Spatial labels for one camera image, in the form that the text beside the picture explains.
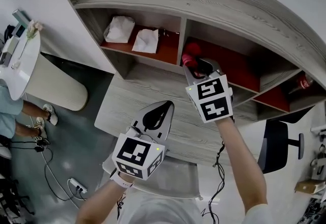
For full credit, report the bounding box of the white office chair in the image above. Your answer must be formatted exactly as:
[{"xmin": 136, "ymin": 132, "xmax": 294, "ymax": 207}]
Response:
[{"xmin": 101, "ymin": 153, "xmax": 203, "ymax": 201}]

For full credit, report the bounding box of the pale artificial flower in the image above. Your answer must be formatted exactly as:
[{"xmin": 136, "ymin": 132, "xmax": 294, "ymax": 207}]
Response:
[{"xmin": 17, "ymin": 19, "xmax": 43, "ymax": 61}]

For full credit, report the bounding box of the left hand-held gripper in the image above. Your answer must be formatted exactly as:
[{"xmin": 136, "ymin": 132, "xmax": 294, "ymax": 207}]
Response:
[{"xmin": 111, "ymin": 100, "xmax": 175, "ymax": 181}]

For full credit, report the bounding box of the teal box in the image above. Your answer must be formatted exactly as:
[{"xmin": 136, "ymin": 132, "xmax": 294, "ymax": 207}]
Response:
[{"xmin": 12, "ymin": 9, "xmax": 31, "ymax": 38}]

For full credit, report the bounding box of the round white pedestal table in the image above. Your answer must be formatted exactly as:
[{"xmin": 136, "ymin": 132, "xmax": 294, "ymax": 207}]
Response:
[{"xmin": 0, "ymin": 34, "xmax": 89, "ymax": 111}]

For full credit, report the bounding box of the grey wood-grain table top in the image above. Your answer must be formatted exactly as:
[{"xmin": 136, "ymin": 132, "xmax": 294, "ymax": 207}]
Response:
[{"xmin": 94, "ymin": 75, "xmax": 263, "ymax": 167}]

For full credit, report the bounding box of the spare hand-held gripper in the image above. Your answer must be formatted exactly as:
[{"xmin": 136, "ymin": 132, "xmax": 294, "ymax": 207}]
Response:
[{"xmin": 32, "ymin": 135, "xmax": 50, "ymax": 152}]

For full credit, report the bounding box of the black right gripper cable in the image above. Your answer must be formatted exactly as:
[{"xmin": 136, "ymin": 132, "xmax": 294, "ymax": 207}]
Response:
[{"xmin": 201, "ymin": 138, "xmax": 226, "ymax": 224}]

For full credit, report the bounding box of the white power strip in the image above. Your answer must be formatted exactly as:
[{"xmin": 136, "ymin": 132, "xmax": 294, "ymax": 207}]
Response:
[{"xmin": 68, "ymin": 178, "xmax": 88, "ymax": 194}]

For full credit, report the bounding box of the white wristband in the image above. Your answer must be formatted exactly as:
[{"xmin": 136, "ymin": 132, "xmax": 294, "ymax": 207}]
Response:
[{"xmin": 110, "ymin": 171, "xmax": 134, "ymax": 189}]

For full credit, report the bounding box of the crumpled white paper bag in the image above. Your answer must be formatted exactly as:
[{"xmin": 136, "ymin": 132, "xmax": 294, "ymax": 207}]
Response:
[{"xmin": 103, "ymin": 15, "xmax": 135, "ymax": 44}]

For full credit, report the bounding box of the black power adapter with cable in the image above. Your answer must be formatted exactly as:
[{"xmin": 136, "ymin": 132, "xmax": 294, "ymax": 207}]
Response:
[{"xmin": 10, "ymin": 140, "xmax": 86, "ymax": 202}]

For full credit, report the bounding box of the person's left forearm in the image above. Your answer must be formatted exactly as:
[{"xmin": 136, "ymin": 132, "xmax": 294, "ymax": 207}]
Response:
[{"xmin": 75, "ymin": 178, "xmax": 135, "ymax": 224}]

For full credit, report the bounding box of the small grey box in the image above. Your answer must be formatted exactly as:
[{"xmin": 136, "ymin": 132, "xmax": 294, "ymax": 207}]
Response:
[{"xmin": 0, "ymin": 37, "xmax": 20, "ymax": 67}]

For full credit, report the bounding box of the cardboard box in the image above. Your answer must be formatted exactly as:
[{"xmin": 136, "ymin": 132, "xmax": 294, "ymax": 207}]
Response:
[{"xmin": 294, "ymin": 179, "xmax": 326, "ymax": 194}]

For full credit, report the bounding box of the person's right forearm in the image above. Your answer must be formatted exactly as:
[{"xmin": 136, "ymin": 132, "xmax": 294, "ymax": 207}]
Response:
[{"xmin": 215, "ymin": 117, "xmax": 268, "ymax": 215}]

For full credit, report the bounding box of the plastic bottle with red label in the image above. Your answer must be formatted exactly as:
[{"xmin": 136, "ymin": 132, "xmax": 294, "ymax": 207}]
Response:
[{"xmin": 287, "ymin": 72, "xmax": 314, "ymax": 95}]

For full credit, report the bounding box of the red wiping cloth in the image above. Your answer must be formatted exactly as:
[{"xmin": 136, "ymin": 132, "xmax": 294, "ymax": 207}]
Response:
[{"xmin": 181, "ymin": 42, "xmax": 203, "ymax": 70}]

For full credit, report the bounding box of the black metal stand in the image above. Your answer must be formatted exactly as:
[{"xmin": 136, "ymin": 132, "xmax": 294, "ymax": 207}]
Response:
[{"xmin": 0, "ymin": 179, "xmax": 35, "ymax": 224}]

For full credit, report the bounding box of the person's white shirt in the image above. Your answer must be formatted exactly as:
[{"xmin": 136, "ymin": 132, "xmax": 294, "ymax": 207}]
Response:
[{"xmin": 117, "ymin": 193, "xmax": 276, "ymax": 224}]

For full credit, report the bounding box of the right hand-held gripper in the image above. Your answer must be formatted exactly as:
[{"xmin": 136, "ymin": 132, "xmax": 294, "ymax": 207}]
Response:
[{"xmin": 182, "ymin": 58, "xmax": 234, "ymax": 124}]

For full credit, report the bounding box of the black office chair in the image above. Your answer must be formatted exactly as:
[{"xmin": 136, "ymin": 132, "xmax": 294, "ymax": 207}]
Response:
[{"xmin": 257, "ymin": 105, "xmax": 305, "ymax": 174}]

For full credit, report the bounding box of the crumpled white paper sheet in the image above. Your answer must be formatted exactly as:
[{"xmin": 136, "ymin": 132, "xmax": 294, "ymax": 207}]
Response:
[{"xmin": 131, "ymin": 29, "xmax": 159, "ymax": 54}]

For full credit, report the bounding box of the black patterned bag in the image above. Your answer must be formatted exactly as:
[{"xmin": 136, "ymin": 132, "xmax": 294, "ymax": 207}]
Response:
[{"xmin": 304, "ymin": 197, "xmax": 326, "ymax": 224}]

